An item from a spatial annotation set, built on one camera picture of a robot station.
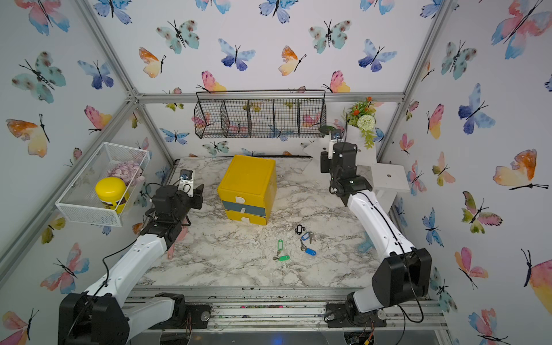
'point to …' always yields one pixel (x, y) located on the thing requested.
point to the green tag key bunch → (280, 245)
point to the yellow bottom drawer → (245, 217)
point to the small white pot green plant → (325, 130)
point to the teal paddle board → (365, 246)
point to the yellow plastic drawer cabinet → (248, 188)
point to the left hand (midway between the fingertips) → (199, 182)
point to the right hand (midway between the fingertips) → (332, 148)
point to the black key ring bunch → (299, 229)
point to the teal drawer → (245, 208)
